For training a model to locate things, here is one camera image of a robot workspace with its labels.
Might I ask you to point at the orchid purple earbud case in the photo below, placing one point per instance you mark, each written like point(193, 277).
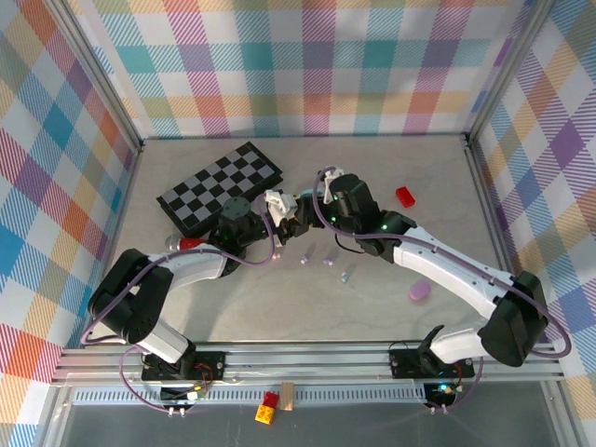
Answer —
point(419, 291)

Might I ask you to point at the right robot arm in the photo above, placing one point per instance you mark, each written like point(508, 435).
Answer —
point(442, 270)

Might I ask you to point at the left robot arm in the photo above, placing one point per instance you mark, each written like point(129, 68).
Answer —
point(195, 267)

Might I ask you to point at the black grey folding chessboard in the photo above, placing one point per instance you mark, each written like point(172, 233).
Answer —
point(219, 181)

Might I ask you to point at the red translucent block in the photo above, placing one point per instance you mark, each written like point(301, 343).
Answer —
point(404, 195)

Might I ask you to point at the red marker grey cap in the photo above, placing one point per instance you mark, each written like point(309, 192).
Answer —
point(188, 243)

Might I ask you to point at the small wooden block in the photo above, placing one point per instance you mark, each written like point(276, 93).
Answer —
point(288, 396)

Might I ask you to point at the red toy brick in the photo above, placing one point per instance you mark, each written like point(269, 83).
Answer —
point(270, 400)

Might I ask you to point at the small circuit board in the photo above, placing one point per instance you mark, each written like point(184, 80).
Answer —
point(193, 395)
point(444, 390)

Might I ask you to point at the yellow toy brick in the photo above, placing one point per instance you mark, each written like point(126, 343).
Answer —
point(264, 414)

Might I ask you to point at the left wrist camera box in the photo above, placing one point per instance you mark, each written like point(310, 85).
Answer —
point(279, 207)

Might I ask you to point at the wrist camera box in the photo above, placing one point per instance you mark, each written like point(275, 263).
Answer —
point(279, 207)
point(333, 186)

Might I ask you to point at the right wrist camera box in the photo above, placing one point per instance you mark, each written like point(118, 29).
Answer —
point(333, 186)

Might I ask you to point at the aluminium side rail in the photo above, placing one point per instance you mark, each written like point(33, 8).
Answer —
point(126, 186)
point(482, 186)

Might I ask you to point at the aluminium frame rail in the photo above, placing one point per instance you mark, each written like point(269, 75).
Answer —
point(302, 363)

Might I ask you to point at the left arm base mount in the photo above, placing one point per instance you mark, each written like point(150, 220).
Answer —
point(209, 365)

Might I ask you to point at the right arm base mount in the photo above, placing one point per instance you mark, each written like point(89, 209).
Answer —
point(405, 365)

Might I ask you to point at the aluminium corner post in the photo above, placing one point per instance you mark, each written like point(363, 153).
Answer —
point(97, 70)
point(507, 70)

